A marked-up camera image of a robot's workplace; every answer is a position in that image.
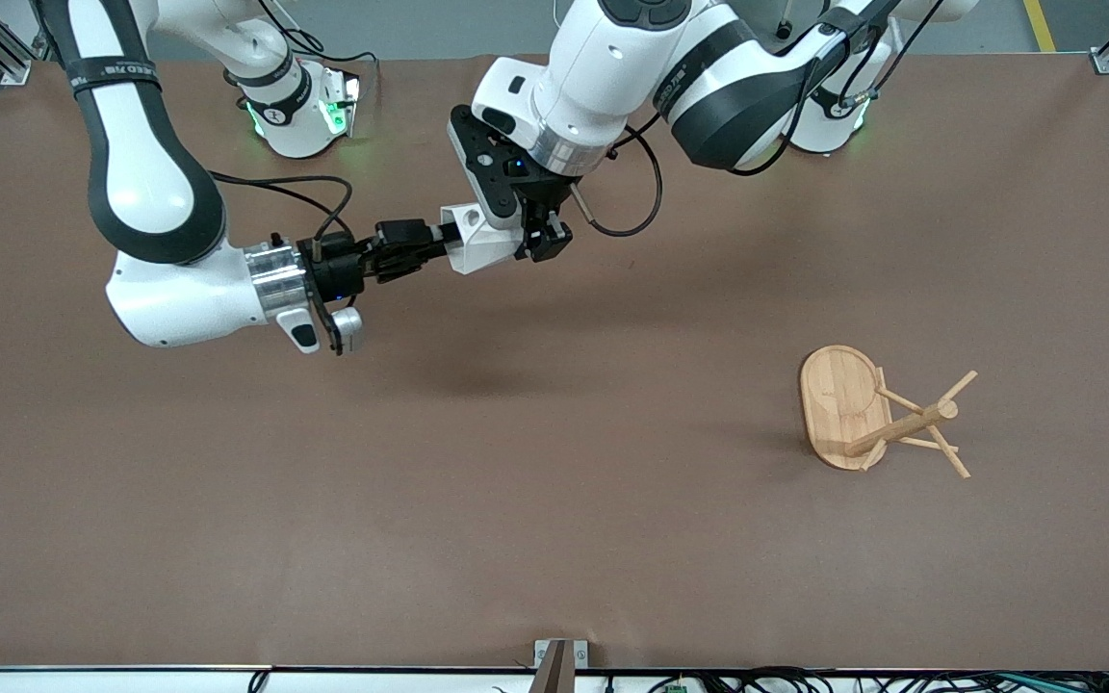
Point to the grey metal bracket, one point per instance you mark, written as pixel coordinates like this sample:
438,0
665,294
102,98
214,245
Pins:
581,656

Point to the brown paper table cover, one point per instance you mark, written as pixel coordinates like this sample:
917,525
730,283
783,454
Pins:
516,481

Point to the wooden cup rack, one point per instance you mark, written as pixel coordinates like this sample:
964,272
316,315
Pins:
843,404

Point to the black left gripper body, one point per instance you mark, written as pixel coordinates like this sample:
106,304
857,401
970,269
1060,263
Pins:
541,206

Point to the white faceted cup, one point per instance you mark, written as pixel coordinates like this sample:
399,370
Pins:
482,241

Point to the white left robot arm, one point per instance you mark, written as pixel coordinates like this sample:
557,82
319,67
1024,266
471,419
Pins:
612,67

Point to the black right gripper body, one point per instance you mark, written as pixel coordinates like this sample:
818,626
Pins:
340,270

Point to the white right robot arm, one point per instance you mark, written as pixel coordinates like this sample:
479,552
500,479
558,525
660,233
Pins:
150,173

